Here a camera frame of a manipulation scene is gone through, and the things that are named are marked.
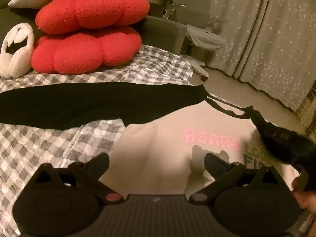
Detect cream sweatshirt with bear print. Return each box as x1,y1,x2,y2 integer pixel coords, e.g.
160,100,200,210
1,82,298,196

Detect person right hand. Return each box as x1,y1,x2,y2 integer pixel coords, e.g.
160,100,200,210
292,173,315,213

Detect wooden shelf rack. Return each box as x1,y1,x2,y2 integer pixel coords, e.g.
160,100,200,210
295,82,315,139

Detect grey white checkered blanket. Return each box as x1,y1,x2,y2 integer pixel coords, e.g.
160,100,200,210
0,44,245,237

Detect grey star pattern curtain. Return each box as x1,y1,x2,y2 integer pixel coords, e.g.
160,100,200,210
205,0,315,111

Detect lower red flower cushion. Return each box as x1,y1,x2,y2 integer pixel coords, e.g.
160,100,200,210
31,26,142,75

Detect red flower cushion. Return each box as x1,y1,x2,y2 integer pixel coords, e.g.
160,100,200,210
35,0,150,35
31,26,142,75

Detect white fluffy earmuffs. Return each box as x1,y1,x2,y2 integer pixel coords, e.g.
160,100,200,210
1,23,34,79

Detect dark green sofa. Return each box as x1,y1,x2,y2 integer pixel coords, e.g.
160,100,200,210
1,0,186,55

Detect upper red flower cushion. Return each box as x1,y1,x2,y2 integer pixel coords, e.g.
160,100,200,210
35,0,150,35

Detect grey white office chair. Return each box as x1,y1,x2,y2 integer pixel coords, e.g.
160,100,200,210
163,0,228,82

